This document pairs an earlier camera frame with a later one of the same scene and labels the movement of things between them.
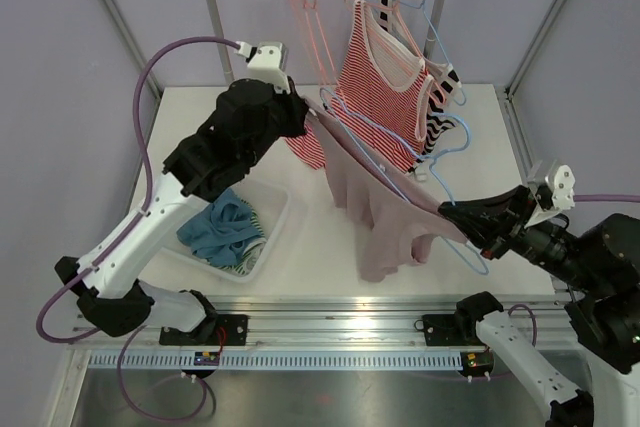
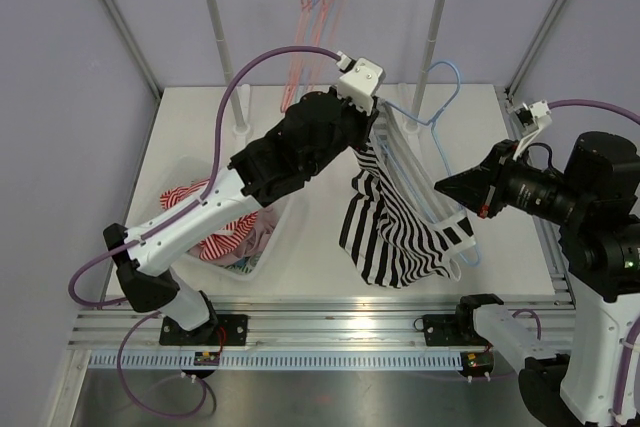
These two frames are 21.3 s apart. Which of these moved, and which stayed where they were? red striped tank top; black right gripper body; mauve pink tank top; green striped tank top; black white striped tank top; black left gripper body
Moved: black left gripper body; mauve pink tank top; black white striped tank top; black right gripper body; red striped tank top
Stayed: green striped tank top
